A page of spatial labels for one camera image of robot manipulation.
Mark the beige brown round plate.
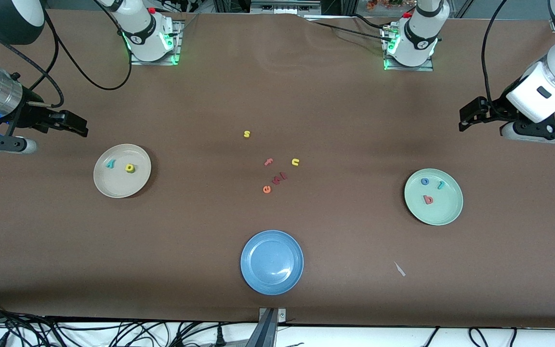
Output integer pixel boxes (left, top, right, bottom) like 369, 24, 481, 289
93, 144, 152, 199

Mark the light green round plate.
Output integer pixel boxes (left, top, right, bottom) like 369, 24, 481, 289
404, 168, 464, 226

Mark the orange decorative object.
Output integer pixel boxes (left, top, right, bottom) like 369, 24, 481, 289
367, 0, 403, 11

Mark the brown table cover sheet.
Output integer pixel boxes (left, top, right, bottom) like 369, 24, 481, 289
0, 10, 555, 329

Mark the grey electronics box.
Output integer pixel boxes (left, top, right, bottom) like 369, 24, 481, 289
250, 0, 322, 15

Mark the blue round plate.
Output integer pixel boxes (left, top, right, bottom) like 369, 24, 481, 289
240, 230, 304, 295

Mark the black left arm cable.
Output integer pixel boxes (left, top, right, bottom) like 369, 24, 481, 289
481, 0, 510, 105

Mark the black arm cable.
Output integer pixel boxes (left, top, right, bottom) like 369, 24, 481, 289
481, 0, 510, 105
0, 0, 132, 109

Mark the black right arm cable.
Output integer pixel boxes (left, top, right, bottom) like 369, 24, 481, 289
0, 0, 132, 109

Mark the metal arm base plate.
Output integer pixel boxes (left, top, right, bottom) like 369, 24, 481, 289
129, 19, 182, 66
381, 27, 435, 72

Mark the metal table edge bracket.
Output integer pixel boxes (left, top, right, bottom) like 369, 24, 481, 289
258, 307, 287, 322

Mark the grey camera mount pole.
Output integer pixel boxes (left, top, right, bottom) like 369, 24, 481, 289
245, 311, 278, 347

